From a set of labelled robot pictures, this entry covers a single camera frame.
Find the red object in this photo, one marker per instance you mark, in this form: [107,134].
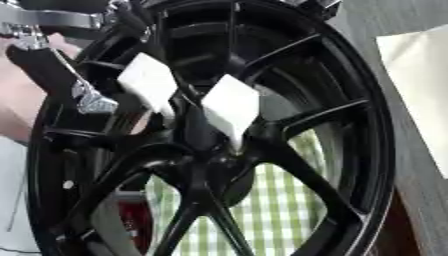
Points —
[137,216]

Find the person's forearm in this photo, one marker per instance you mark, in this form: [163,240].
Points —
[17,96]

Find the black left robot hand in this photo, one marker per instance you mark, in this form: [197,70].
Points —
[44,71]

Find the white paper sheet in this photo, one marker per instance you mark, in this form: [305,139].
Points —
[421,86]

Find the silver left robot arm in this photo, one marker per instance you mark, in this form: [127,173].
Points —
[52,18]

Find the black spoked wheel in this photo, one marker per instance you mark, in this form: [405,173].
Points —
[326,110]

